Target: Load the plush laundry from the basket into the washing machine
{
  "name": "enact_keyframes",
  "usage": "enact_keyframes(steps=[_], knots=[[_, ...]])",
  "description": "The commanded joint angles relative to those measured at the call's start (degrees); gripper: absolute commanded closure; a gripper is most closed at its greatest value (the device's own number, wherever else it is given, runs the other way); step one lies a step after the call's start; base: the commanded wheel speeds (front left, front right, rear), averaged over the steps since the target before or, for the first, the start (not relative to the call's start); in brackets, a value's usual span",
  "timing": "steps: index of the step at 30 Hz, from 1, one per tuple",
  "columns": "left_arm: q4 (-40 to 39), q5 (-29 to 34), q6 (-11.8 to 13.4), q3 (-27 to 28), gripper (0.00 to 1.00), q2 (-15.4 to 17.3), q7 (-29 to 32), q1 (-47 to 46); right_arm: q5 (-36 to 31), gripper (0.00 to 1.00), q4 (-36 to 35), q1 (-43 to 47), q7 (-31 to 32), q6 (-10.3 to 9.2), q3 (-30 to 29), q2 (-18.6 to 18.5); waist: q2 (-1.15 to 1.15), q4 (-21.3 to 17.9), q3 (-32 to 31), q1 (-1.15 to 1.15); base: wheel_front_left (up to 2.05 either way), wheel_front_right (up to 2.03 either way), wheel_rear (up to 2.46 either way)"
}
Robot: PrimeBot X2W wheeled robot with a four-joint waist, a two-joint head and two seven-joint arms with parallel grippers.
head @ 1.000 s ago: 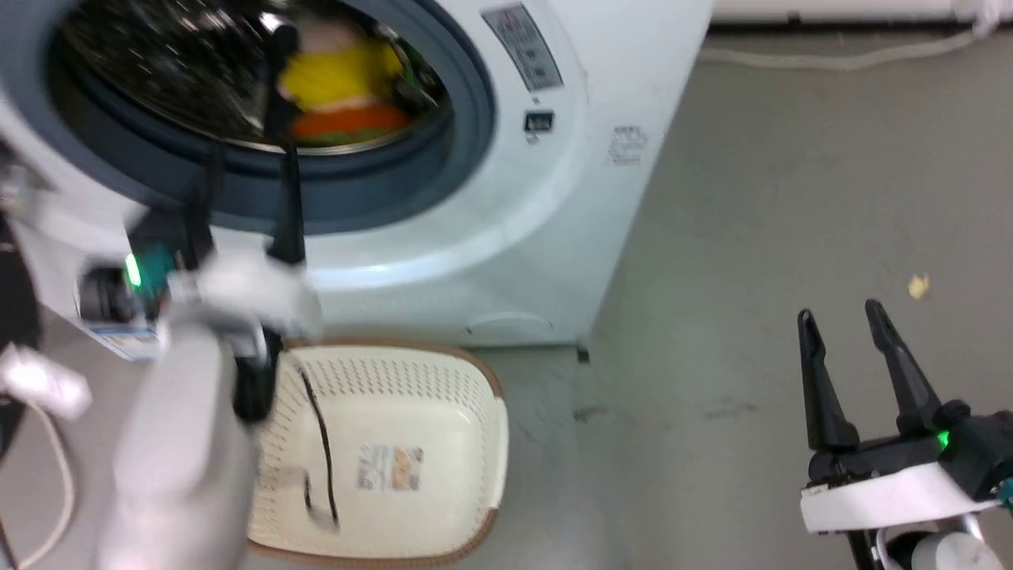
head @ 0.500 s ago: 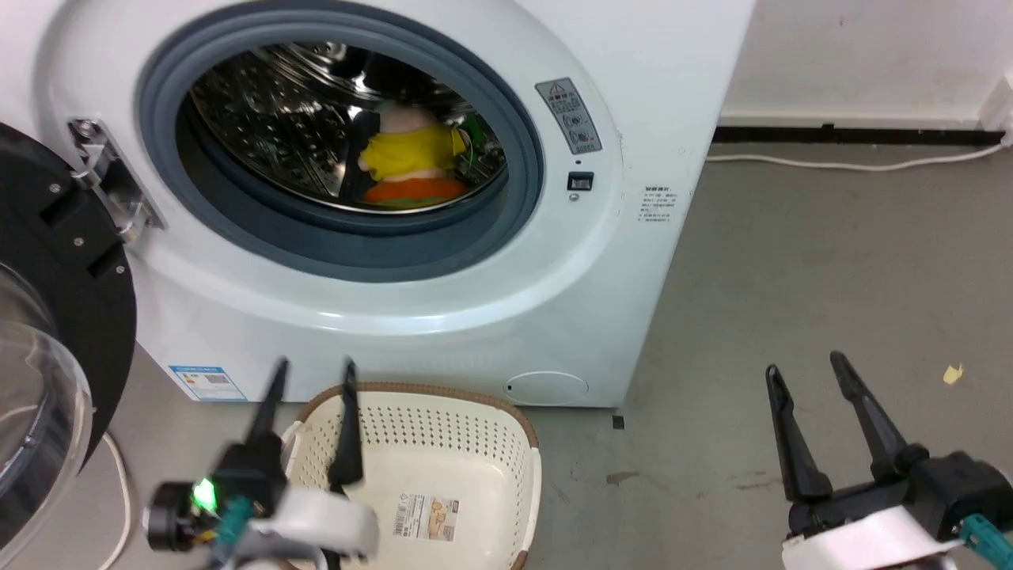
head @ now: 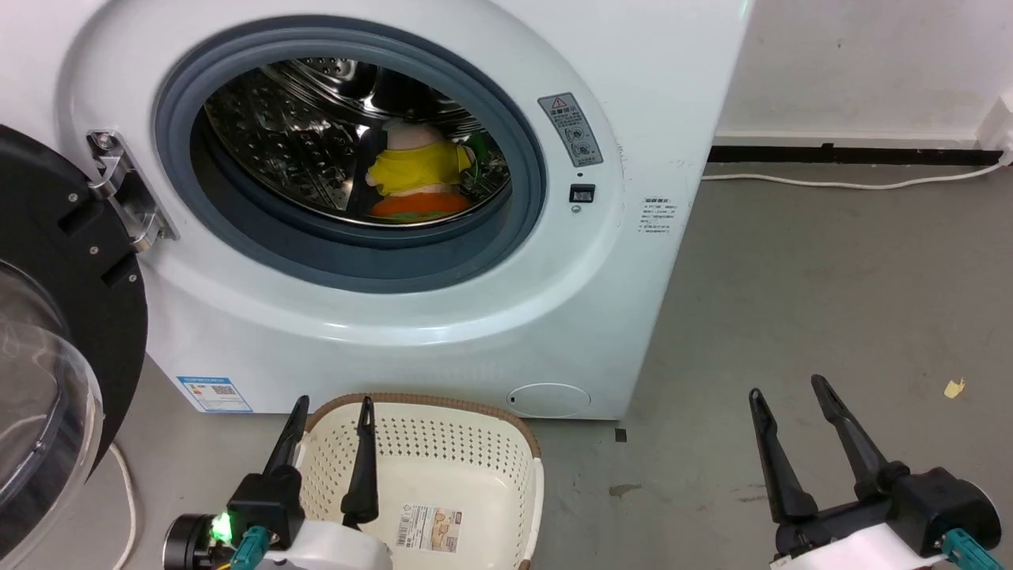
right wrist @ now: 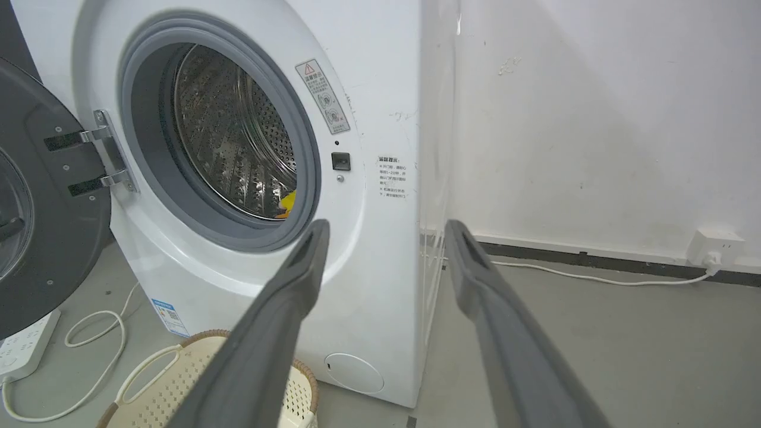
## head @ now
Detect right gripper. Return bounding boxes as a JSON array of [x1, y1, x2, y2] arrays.
[[749, 374, 1003, 570]]

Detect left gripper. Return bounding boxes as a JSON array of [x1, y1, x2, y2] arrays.
[[163, 395, 394, 570]]

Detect cream plastic laundry basket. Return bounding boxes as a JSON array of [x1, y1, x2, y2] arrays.
[[294, 393, 546, 570]]

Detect white front-load washing machine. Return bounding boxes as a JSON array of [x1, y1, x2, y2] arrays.
[[0, 0, 754, 421]]

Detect yellow and orange plush toy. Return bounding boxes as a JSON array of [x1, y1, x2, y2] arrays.
[[365, 120, 476, 222]]

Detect paper barcode label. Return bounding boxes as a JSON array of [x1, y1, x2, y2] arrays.
[[393, 502, 464, 554]]

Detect blue energy label sticker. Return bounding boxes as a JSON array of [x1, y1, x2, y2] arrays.
[[176, 375, 254, 414]]

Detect grey rubber door gasket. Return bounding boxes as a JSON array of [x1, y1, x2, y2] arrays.
[[154, 27, 548, 295]]

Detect round white filter cover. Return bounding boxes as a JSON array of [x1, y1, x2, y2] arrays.
[[506, 382, 592, 419]]

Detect black round washer door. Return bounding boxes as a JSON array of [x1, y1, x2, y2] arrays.
[[0, 124, 150, 569]]

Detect small text sticker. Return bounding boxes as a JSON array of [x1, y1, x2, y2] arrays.
[[637, 195, 677, 236]]

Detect black baseboard strip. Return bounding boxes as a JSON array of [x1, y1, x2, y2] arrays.
[[707, 143, 1004, 167]]

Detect chrome door hinge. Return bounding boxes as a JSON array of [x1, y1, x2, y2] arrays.
[[86, 130, 180, 253]]

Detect stainless steel washer drum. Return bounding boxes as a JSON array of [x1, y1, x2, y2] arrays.
[[203, 57, 513, 231]]

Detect grey warning sticker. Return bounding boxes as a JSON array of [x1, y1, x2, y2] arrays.
[[537, 92, 605, 168]]

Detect thin white floor cable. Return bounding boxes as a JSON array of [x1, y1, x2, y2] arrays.
[[108, 442, 138, 570]]

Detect white power cable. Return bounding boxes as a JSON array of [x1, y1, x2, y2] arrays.
[[701, 153, 1013, 192]]

